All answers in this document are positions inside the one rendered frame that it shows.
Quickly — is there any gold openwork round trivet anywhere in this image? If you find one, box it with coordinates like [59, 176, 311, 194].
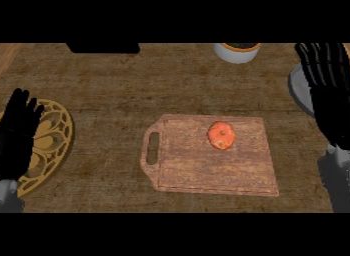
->
[0, 98, 75, 198]

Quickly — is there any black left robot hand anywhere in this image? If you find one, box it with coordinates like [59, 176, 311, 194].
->
[0, 87, 45, 184]

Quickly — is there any grey pan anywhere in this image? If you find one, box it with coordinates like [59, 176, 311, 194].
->
[287, 63, 317, 118]

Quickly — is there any brown wooden cutting board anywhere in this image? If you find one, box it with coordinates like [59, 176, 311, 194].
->
[140, 113, 280, 198]

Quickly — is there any orange squash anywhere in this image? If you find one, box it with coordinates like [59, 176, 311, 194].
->
[206, 121, 237, 151]

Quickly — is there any white pot with orange rim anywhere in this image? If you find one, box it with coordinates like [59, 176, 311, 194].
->
[212, 42, 262, 65]

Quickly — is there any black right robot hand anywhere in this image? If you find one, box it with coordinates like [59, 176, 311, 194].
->
[293, 42, 350, 154]

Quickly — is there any black appliance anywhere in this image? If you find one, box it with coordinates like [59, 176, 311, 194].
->
[64, 42, 141, 55]

